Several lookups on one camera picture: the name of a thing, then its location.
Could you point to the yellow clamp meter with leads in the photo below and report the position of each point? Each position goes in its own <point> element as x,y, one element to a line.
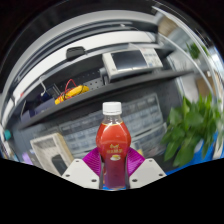
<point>71,93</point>

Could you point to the green potted plant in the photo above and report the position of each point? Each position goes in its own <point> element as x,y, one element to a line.
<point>186,130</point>

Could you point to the black workbench shelf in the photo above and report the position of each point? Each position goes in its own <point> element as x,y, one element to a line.
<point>110,88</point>

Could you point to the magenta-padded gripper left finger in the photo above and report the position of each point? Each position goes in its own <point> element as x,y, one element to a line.
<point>80,173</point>

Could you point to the white oscilloscope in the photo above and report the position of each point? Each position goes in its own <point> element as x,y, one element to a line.
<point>131,61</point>

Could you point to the red drink bottle white cap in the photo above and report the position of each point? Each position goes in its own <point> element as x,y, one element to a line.
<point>113,143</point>

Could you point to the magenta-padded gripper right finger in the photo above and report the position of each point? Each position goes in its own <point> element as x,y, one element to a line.
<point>148,171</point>

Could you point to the white metal shelf rack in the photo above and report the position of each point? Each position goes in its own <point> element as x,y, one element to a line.
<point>186,30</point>

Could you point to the black rectangular device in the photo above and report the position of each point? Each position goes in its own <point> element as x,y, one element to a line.
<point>60,165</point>

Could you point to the black rounded pouch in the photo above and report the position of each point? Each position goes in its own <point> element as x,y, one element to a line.
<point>75,53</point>

